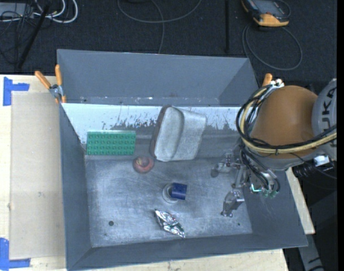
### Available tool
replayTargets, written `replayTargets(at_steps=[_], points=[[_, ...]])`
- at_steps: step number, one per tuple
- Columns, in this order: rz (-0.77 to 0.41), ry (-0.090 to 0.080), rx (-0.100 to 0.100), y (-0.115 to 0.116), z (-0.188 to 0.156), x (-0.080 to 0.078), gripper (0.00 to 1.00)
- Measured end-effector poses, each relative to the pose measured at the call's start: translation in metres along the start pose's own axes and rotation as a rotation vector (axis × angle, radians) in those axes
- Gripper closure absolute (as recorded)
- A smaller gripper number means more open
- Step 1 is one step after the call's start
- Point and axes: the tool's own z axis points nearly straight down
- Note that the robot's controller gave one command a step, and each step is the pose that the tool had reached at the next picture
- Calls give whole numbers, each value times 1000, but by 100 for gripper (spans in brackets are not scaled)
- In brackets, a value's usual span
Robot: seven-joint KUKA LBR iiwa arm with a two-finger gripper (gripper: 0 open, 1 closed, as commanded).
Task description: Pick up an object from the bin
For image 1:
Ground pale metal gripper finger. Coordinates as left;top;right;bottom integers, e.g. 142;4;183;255
210;153;241;178
220;190;245;218

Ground blue cup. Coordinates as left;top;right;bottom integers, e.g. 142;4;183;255
162;182;188;203

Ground grey sponge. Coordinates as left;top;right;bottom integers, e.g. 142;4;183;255
150;105;208;163

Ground crumpled silver foil packet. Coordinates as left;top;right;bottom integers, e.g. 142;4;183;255
154;209;186;239

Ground red-brown ball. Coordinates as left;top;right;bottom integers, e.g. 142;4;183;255
132;155;155;174

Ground grey metal bin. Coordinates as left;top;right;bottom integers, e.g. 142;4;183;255
56;49;310;271

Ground green studded flat block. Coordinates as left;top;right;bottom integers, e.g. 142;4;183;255
86;130;137;156

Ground pale wood flat board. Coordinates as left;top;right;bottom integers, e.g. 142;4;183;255
8;91;67;261

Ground black cylinder on white bracket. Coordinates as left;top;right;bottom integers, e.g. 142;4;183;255
292;154;337;180

